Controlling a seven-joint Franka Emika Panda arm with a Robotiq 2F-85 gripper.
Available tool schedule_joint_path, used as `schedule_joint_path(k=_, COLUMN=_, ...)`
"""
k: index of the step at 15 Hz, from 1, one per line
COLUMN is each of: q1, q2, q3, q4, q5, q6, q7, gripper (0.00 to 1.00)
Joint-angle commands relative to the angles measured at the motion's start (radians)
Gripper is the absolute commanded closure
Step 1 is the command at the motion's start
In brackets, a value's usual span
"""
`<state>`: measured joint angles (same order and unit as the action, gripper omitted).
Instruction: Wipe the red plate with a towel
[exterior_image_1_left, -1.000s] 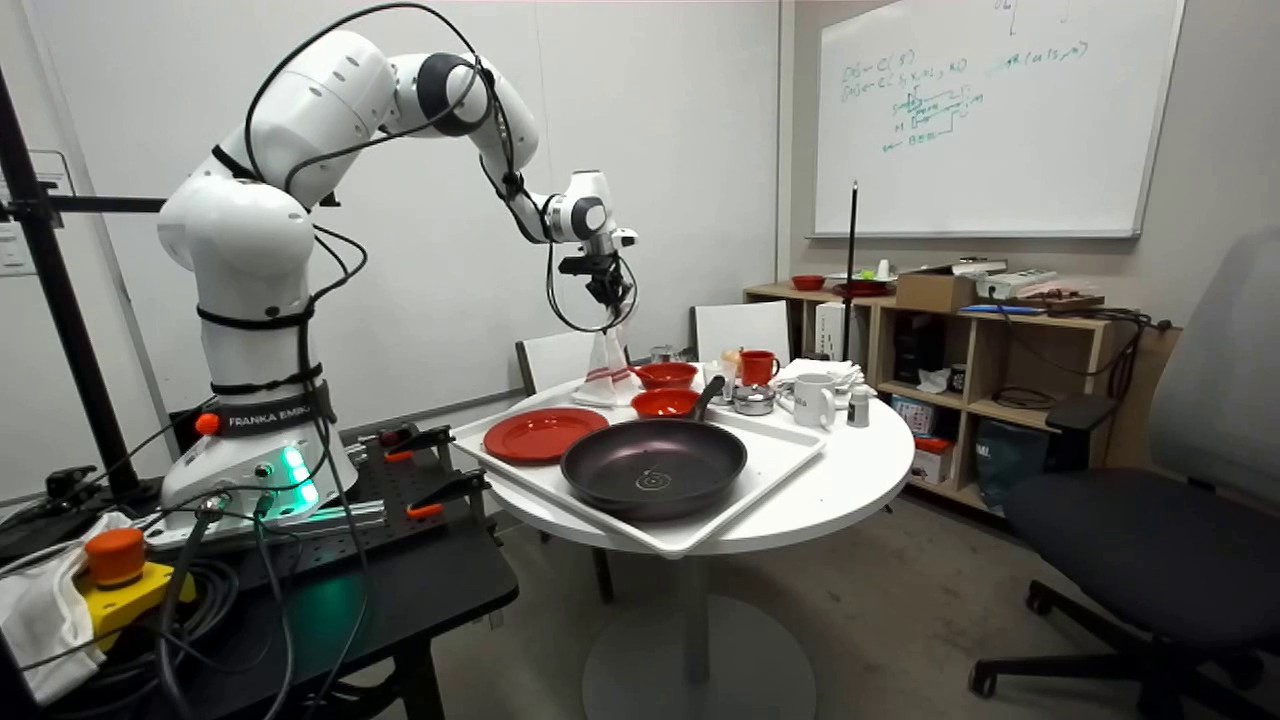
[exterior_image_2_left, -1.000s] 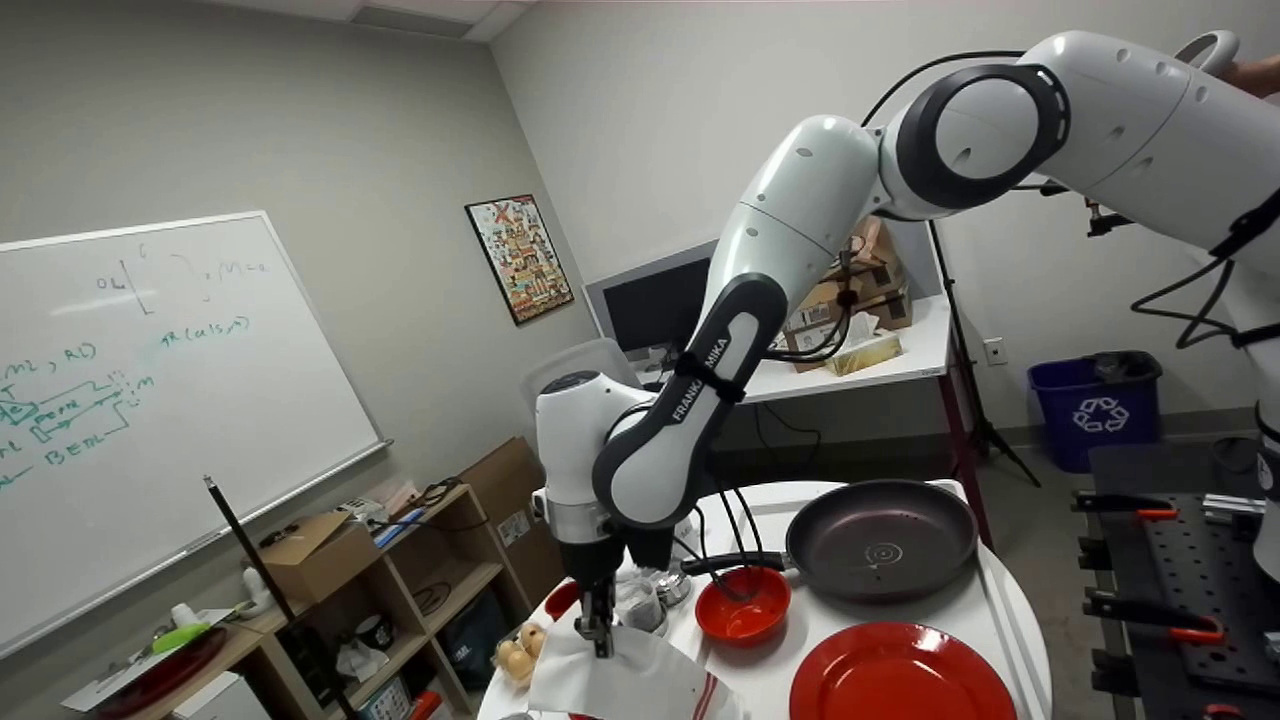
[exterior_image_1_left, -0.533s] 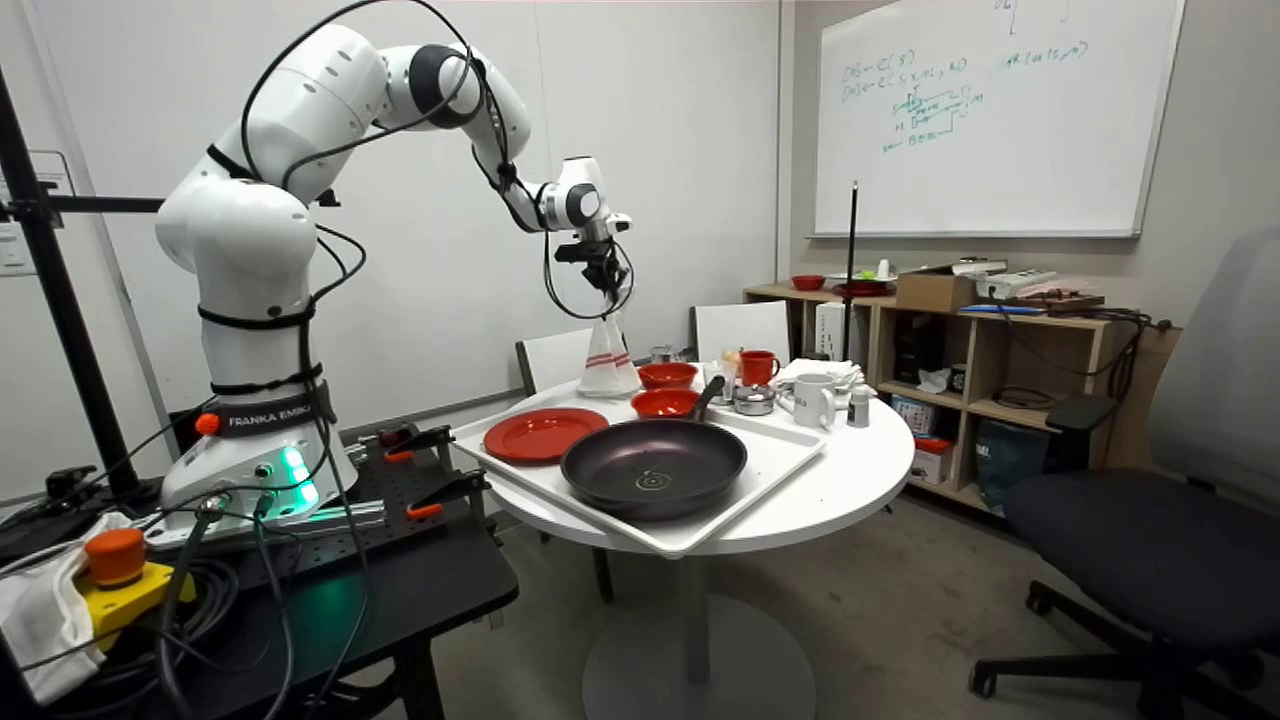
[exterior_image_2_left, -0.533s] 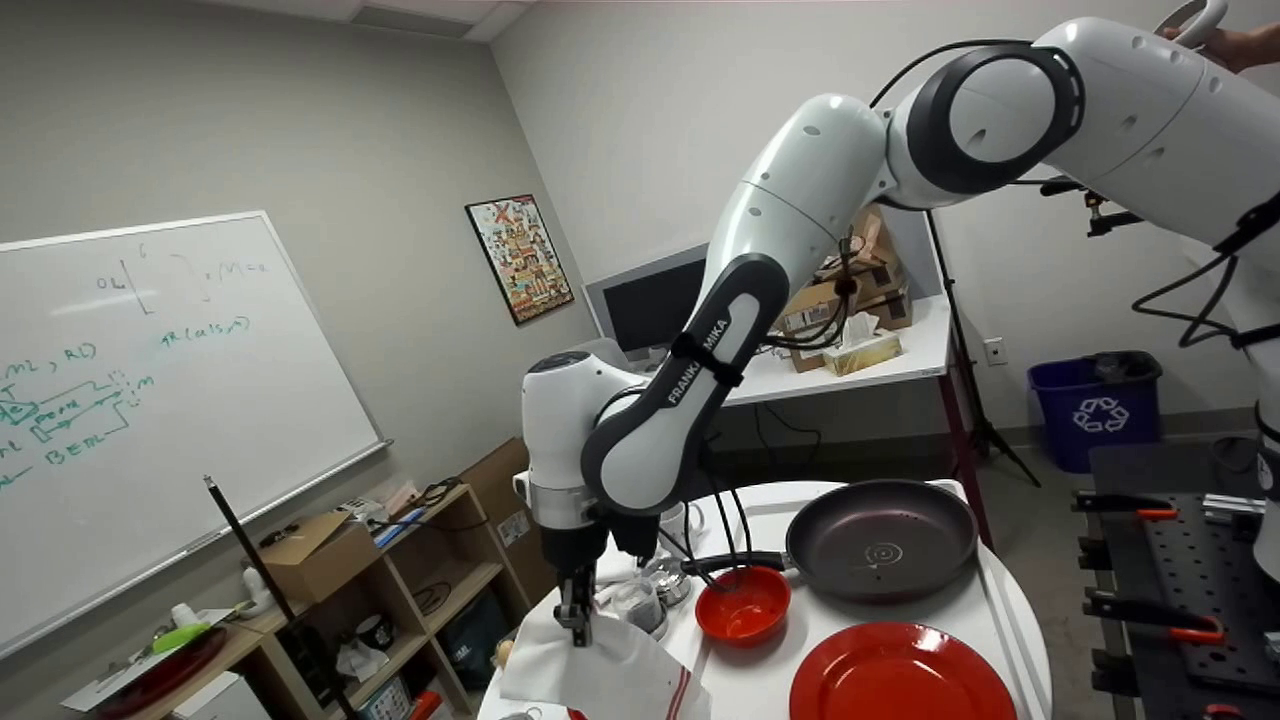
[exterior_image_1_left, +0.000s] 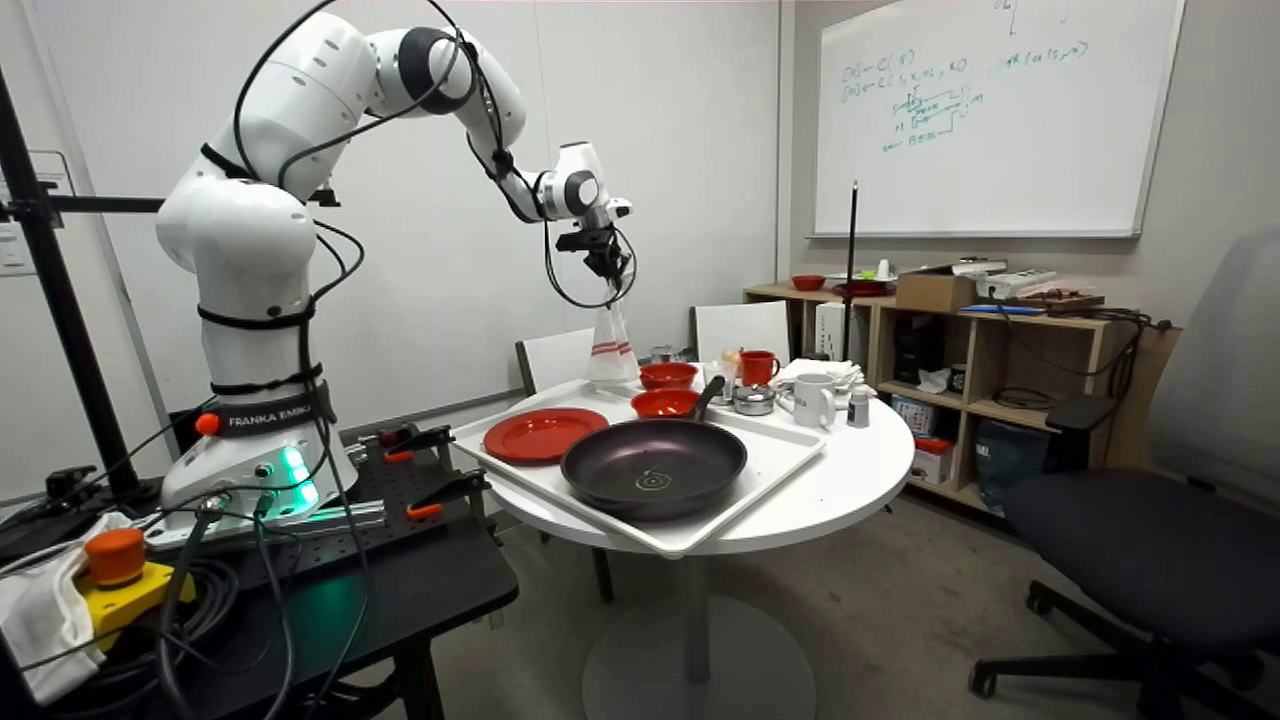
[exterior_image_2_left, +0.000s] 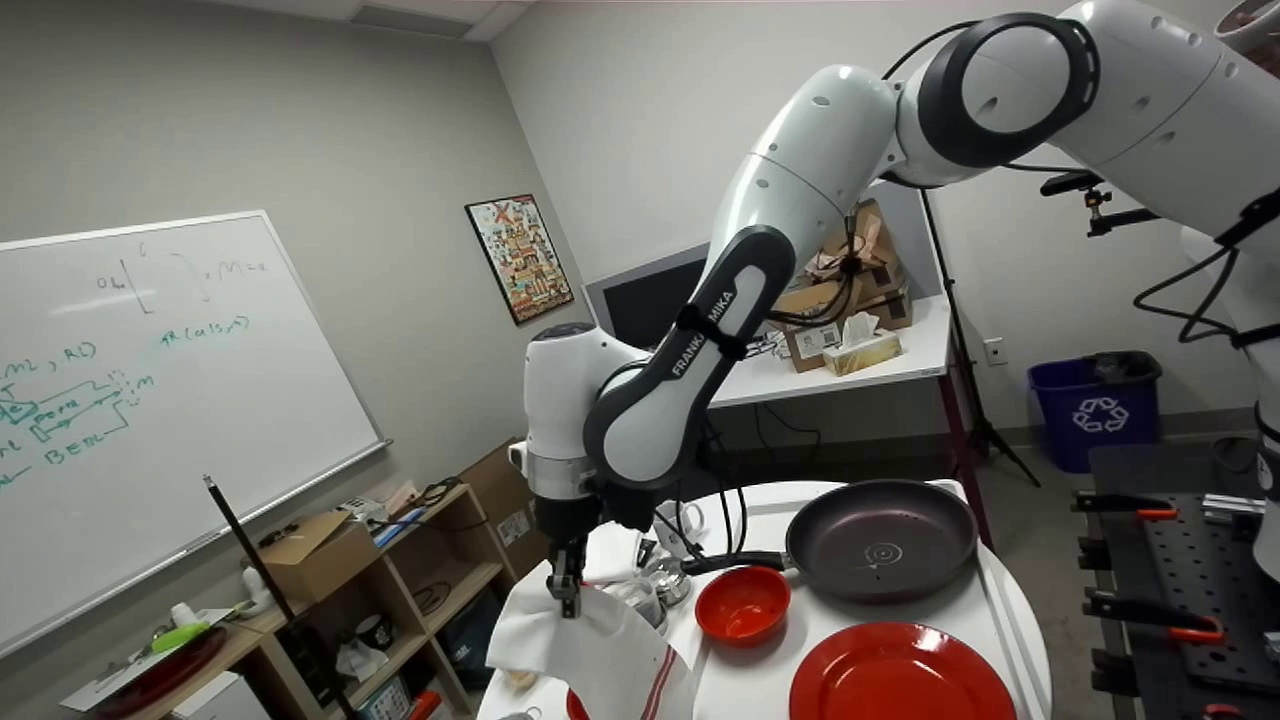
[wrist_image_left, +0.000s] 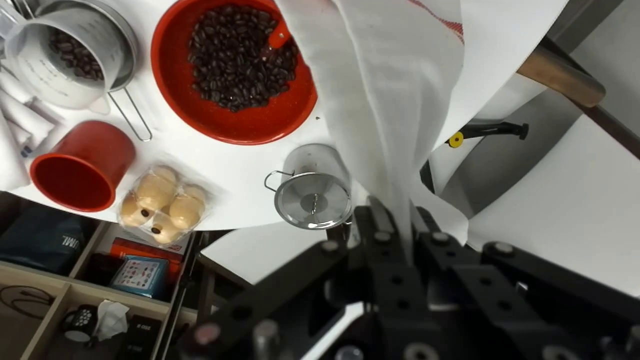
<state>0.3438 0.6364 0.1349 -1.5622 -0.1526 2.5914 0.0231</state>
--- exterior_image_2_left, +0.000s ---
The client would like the small cardboard box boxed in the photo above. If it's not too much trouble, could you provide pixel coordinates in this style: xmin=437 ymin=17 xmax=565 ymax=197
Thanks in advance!
xmin=256 ymin=511 xmax=382 ymax=610

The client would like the whiteboard with green writing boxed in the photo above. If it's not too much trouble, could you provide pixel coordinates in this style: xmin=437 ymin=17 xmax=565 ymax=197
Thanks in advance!
xmin=0 ymin=209 xmax=393 ymax=663

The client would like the round white table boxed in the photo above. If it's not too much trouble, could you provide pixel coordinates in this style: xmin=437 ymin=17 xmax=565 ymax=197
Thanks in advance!
xmin=472 ymin=477 xmax=1054 ymax=720

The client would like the white towel with red stripes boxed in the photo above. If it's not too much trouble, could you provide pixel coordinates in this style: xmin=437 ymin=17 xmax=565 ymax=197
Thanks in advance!
xmin=485 ymin=572 xmax=697 ymax=720

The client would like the wooden shelf unit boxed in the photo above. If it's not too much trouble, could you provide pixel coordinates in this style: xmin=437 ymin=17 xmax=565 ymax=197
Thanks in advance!
xmin=56 ymin=479 xmax=535 ymax=720

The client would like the red bowl on shelf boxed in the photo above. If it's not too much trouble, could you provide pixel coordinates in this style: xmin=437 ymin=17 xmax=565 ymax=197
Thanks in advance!
xmin=95 ymin=624 xmax=231 ymax=716

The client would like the large cardboard box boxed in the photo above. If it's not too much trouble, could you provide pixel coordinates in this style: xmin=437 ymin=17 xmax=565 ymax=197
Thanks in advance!
xmin=457 ymin=436 xmax=535 ymax=604

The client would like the stack of books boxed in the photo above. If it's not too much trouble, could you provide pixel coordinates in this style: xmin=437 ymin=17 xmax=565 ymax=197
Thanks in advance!
xmin=368 ymin=477 xmax=449 ymax=541

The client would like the blue recycling bin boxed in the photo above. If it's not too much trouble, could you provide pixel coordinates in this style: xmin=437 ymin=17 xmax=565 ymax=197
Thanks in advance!
xmin=1026 ymin=348 xmax=1168 ymax=477

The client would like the red plate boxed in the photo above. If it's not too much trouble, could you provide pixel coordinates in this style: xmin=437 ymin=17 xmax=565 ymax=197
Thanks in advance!
xmin=787 ymin=619 xmax=1019 ymax=720

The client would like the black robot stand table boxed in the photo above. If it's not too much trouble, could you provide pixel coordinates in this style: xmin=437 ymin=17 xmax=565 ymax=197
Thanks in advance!
xmin=1073 ymin=436 xmax=1280 ymax=720

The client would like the dark frying pan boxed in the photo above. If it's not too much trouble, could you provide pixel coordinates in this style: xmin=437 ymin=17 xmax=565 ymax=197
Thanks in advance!
xmin=678 ymin=477 xmax=980 ymax=606

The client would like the empty red bowl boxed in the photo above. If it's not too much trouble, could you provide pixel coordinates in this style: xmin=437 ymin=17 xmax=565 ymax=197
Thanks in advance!
xmin=693 ymin=564 xmax=794 ymax=651

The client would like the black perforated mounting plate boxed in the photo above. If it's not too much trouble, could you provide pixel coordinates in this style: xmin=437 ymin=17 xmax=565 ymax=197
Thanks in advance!
xmin=1100 ymin=490 xmax=1280 ymax=696

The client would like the colourful framed poster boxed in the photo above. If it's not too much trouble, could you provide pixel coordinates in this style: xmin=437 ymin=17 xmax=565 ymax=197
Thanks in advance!
xmin=458 ymin=191 xmax=575 ymax=328

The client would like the black computer monitor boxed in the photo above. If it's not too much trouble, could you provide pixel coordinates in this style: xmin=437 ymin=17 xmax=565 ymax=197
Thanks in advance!
xmin=582 ymin=242 xmax=712 ymax=352

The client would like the open cardboard box on desk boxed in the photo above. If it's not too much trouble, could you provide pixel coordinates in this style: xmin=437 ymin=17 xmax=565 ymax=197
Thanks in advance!
xmin=765 ymin=197 xmax=920 ymax=379

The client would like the aluminium extrusion rail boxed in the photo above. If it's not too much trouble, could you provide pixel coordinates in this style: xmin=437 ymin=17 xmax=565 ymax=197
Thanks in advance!
xmin=1195 ymin=486 xmax=1270 ymax=524

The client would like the red metal desk leg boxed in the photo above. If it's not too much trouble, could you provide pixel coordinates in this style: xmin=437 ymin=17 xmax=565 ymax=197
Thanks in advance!
xmin=935 ymin=371 xmax=994 ymax=544

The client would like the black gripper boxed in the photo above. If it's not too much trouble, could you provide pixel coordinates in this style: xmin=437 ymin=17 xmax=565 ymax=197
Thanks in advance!
xmin=531 ymin=490 xmax=602 ymax=624

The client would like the black camera tripod stand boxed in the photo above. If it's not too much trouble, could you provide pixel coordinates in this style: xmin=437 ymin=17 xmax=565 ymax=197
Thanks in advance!
xmin=917 ymin=183 xmax=1043 ymax=490

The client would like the orange black clamp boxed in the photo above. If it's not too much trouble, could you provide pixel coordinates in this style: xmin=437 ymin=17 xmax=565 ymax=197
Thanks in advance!
xmin=1080 ymin=582 xmax=1222 ymax=641
xmin=1073 ymin=486 xmax=1182 ymax=529

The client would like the thin black stick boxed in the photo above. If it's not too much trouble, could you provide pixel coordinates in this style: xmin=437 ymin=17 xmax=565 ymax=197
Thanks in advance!
xmin=201 ymin=473 xmax=325 ymax=720

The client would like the white office desk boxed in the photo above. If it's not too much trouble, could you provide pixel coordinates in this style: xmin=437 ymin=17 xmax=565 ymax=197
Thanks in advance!
xmin=705 ymin=293 xmax=957 ymax=416

